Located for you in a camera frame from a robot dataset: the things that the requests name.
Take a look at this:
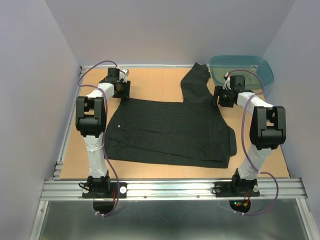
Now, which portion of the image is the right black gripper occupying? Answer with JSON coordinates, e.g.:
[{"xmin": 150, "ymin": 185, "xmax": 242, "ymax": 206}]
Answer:
[{"xmin": 209, "ymin": 85, "xmax": 234, "ymax": 108}]

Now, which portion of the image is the black striped long sleeve shirt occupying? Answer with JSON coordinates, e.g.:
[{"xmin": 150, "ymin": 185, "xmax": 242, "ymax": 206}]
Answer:
[{"xmin": 104, "ymin": 63, "xmax": 237, "ymax": 168}]

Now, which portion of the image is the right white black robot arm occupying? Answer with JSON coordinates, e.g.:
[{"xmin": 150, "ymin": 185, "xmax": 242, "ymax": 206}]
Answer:
[{"xmin": 212, "ymin": 72, "xmax": 286, "ymax": 198}]

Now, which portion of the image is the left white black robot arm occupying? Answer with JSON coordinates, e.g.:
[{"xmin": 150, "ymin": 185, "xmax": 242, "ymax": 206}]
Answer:
[{"xmin": 75, "ymin": 67, "xmax": 131, "ymax": 198}]

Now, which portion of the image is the teal translucent plastic bin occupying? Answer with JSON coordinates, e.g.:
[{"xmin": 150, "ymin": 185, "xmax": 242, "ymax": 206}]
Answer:
[{"xmin": 209, "ymin": 55, "xmax": 274, "ymax": 93}]

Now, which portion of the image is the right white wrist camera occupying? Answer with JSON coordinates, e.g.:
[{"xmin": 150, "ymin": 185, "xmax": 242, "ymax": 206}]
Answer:
[{"xmin": 222, "ymin": 72, "xmax": 231, "ymax": 90}]

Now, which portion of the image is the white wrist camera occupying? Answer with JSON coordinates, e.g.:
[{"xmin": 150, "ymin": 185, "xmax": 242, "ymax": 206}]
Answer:
[
  {"xmin": 222, "ymin": 72, "xmax": 231, "ymax": 90},
  {"xmin": 119, "ymin": 69, "xmax": 129, "ymax": 82}
]

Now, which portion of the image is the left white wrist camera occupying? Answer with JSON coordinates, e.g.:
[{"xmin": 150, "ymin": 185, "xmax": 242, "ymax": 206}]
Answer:
[{"xmin": 119, "ymin": 69, "xmax": 129, "ymax": 82}]

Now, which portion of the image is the aluminium left side rail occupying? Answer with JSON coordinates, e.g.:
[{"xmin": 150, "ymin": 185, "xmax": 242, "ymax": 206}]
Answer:
[{"xmin": 49, "ymin": 79, "xmax": 81, "ymax": 181}]

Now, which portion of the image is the aluminium front mounting rail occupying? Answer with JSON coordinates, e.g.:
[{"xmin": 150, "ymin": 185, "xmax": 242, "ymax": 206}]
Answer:
[{"xmin": 40, "ymin": 178, "xmax": 307, "ymax": 201}]

